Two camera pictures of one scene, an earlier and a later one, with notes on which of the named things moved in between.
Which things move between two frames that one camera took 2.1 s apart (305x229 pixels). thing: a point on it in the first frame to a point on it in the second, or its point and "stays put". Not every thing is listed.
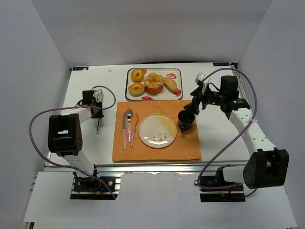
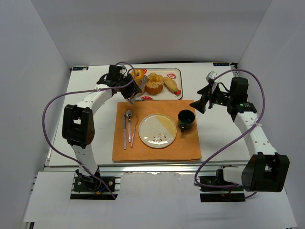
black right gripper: x=199 y=99 to x=207 y=99
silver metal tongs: x=97 y=127 to x=137 y=94
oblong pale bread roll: x=170 y=84 stays put
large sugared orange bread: x=153 y=83 stays put
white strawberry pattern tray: x=166 y=94 stays put
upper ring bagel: x=137 y=75 stays put
